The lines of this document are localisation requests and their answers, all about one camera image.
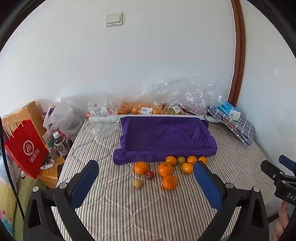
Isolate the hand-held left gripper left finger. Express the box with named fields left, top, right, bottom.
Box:
left=22, top=160, right=100, bottom=241

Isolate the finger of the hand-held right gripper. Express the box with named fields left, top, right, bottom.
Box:
left=260, top=159, right=286, bottom=183
left=278, top=155, right=296, bottom=173

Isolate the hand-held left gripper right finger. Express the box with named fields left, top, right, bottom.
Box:
left=193, top=160, right=270, bottom=241

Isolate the pastel printed blanket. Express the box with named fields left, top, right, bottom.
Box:
left=0, top=175, right=17, bottom=237

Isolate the clear bag of oranges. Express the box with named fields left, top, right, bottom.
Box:
left=118, top=100, right=167, bottom=115

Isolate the black cable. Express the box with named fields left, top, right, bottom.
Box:
left=203, top=115, right=223, bottom=125

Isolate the wooden nightstand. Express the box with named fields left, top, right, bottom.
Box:
left=37, top=152, right=68, bottom=189

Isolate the purple towel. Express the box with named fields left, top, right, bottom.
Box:
left=113, top=116, right=218, bottom=166

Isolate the blue and white tissue pack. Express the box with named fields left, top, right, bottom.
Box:
left=216, top=101, right=241, bottom=121

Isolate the large crumpled clear plastic bag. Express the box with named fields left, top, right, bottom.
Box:
left=136, top=76, right=225, bottom=115

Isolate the white plastic bag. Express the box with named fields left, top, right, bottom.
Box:
left=43, top=98, right=81, bottom=139

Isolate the plastic bottle with dark label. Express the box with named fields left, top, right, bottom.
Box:
left=53, top=132, right=70, bottom=156

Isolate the white light switch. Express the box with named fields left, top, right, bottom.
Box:
left=105, top=13, right=123, bottom=27

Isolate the brown wooden door frame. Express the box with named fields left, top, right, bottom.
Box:
left=230, top=0, right=246, bottom=107

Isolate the clear bag of small yellow fruits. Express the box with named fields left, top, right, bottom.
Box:
left=162, top=93, right=208, bottom=115

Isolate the red paper bag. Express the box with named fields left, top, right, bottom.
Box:
left=2, top=113, right=50, bottom=180

